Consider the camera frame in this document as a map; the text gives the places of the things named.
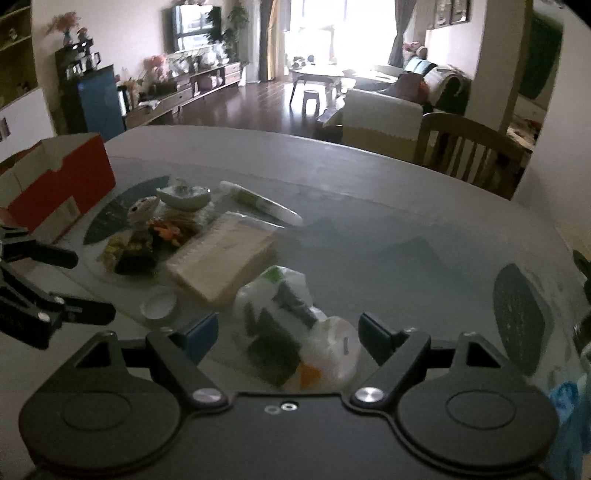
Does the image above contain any coffee table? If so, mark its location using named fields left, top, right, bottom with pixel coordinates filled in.
left=290, top=64, right=346, bottom=102

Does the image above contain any beige tissue pack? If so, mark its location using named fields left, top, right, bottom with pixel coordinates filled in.
left=165, top=212, right=280, bottom=306

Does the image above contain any white sofa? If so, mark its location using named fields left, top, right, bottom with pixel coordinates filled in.
left=341, top=89, right=424, bottom=162

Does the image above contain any grey ceramic dish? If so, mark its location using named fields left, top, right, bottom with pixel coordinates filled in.
left=156, top=185, right=211, bottom=212

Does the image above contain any white green tube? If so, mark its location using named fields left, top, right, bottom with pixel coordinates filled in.
left=219, top=181, right=304, bottom=227

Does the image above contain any red cardboard box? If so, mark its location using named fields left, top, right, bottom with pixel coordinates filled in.
left=1, top=133, right=115, bottom=243

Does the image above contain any television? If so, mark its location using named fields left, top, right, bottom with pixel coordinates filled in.
left=168, top=3, right=222, bottom=52

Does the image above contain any blue cloth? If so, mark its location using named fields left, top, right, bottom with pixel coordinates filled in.
left=545, top=375, right=590, bottom=479

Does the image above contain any wooden dining chair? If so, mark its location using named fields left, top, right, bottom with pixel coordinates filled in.
left=413, top=112, right=526, bottom=200

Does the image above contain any wooden tv console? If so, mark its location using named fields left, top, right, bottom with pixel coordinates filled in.
left=123, top=62, right=242, bottom=130

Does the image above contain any white round lid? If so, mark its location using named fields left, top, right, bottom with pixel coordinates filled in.
left=140, top=287, right=177, bottom=321

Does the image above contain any blue cabinet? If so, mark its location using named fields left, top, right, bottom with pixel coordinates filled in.
left=60, top=65, right=125, bottom=141

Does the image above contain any plastic bag with packets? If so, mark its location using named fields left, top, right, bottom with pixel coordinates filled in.
left=233, top=265, right=362, bottom=392

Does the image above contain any small stool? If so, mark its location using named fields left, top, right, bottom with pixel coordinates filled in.
left=301, top=89, right=321, bottom=116

